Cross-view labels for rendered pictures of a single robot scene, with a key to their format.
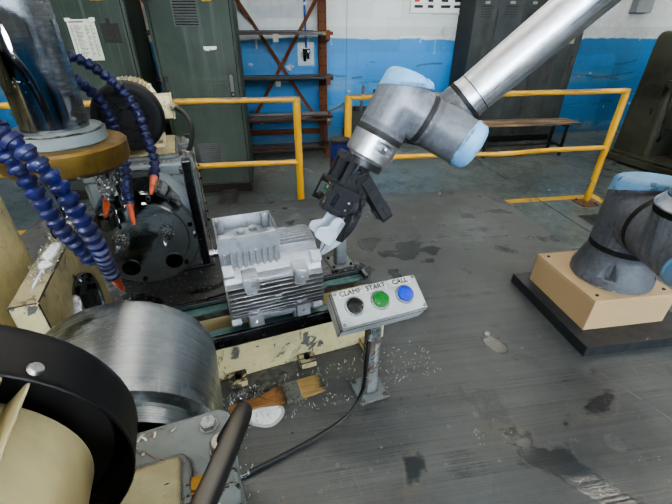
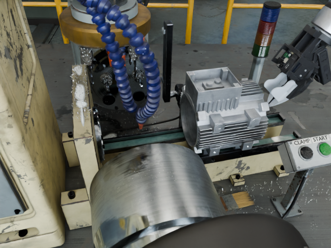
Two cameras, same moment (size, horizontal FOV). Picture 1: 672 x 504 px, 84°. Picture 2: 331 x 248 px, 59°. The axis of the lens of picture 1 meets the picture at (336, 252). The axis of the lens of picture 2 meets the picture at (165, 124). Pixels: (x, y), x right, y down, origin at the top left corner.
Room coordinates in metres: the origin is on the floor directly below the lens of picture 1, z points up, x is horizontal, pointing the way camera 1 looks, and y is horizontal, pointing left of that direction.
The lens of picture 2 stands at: (0.02, 0.25, 1.55)
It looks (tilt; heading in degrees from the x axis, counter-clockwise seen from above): 41 degrees down; 5
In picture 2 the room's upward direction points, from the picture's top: 2 degrees clockwise
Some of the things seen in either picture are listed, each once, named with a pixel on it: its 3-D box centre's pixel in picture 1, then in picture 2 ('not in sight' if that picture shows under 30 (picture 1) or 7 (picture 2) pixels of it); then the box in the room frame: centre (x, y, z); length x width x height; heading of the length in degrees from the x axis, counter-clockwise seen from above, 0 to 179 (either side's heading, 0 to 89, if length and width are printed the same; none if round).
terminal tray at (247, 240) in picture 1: (246, 239); (212, 90); (0.68, 0.19, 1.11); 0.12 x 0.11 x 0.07; 110
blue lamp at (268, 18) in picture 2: (339, 149); (270, 12); (1.07, -0.01, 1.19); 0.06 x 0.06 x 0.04
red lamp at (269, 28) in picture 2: not in sight; (267, 25); (1.07, -0.01, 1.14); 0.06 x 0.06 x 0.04
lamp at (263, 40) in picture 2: not in sight; (263, 37); (1.07, -0.01, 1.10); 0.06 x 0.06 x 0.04
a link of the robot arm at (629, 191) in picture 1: (640, 211); not in sight; (0.82, -0.74, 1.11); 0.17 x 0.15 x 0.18; 174
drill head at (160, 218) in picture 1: (149, 219); (117, 62); (0.91, 0.51, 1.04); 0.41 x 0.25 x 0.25; 20
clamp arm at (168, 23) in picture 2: (197, 214); (167, 64); (0.77, 0.32, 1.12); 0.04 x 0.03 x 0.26; 110
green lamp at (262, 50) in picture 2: not in sight; (261, 48); (1.07, -0.01, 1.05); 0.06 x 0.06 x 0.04
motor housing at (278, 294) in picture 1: (269, 273); (220, 115); (0.69, 0.15, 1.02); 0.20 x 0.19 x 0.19; 110
